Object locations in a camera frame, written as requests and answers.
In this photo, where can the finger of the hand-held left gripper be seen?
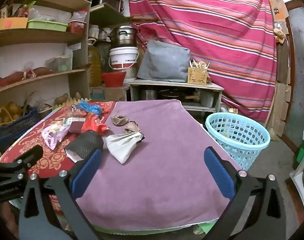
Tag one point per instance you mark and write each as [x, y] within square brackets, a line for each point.
[29, 156]

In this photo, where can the clear plastic container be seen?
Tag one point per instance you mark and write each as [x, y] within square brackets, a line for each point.
[59, 63]

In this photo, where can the tall wooden shelf rack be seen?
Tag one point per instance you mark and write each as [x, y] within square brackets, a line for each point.
[41, 36]

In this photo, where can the silver foil wrapper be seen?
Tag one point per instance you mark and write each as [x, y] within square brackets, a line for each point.
[73, 156]

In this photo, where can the blue plastic crate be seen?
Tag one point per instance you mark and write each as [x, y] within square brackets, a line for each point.
[19, 126]

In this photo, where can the grey fabric cushion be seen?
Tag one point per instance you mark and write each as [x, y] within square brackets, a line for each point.
[164, 60]

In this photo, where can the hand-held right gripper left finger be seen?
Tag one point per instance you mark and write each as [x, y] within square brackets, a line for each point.
[88, 172]

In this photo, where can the blue plastic bag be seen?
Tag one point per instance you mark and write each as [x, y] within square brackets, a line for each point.
[93, 108]

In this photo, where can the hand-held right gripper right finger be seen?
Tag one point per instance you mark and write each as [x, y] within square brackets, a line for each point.
[218, 172]

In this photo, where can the dark red wrapper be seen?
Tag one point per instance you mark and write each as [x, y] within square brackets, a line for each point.
[76, 127]

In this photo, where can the green plastic container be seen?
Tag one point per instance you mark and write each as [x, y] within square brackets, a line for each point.
[302, 151]

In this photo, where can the low white shelf unit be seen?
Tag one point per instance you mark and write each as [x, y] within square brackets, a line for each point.
[167, 83]

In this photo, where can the red plastic bowl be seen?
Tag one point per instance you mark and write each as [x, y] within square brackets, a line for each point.
[113, 78]

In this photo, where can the yellow cardboard box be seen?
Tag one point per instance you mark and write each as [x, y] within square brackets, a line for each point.
[9, 24]

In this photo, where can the small steel pot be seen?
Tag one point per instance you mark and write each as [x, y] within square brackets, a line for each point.
[148, 94]

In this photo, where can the group of white jars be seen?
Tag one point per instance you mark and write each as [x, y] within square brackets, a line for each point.
[100, 32]

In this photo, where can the small red basket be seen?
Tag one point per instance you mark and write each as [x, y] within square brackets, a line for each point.
[76, 27]

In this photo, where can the purple towel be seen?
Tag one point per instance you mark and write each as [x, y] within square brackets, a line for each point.
[154, 167]

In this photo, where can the brown cardboard box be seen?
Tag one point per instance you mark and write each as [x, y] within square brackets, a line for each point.
[109, 93]

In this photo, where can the white plastic bucket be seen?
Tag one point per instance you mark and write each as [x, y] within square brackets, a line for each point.
[124, 55]

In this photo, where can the glass jar with yellow label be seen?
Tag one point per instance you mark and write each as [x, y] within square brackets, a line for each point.
[233, 110]

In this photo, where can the wooden utensil holder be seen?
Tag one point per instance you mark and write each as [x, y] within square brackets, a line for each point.
[197, 76]

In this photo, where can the bundle of wooden utensils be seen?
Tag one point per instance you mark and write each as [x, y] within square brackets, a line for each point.
[198, 63]

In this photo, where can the large steel pot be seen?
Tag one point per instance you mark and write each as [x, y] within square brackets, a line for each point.
[123, 37]

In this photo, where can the brown paper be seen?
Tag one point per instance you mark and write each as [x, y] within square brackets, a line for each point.
[119, 120]
[132, 127]

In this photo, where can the pink snack packet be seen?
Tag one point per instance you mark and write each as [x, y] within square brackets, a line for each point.
[53, 136]

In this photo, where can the white paper bag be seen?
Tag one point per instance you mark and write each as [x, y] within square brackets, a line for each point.
[121, 147]

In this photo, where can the wicker basket with fruit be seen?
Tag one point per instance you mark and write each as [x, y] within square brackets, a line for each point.
[6, 116]

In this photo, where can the light blue plastic basket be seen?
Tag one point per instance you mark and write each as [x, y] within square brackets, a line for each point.
[242, 148]

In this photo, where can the grey metal pot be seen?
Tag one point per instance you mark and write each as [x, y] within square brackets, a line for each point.
[207, 98]

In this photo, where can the cardboard pieces on wall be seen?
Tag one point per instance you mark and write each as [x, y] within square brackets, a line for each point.
[282, 110]

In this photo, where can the red striped hanging cloth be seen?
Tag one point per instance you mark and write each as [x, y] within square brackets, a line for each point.
[217, 30]

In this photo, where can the red floral tablecloth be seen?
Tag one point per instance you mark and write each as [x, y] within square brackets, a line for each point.
[31, 140]

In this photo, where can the yellow oil bottle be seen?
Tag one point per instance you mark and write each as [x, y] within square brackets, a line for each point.
[94, 65]

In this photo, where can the dark cooking pan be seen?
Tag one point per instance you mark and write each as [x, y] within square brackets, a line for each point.
[170, 94]

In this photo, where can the black plastic bag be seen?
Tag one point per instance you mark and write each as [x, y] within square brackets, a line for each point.
[86, 142]

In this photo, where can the red plastic bag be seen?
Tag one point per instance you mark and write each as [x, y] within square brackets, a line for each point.
[91, 126]

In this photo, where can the egg carton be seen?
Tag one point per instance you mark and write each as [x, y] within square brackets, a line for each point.
[74, 101]

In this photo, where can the green plastic tray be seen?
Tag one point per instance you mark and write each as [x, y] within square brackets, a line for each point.
[46, 25]

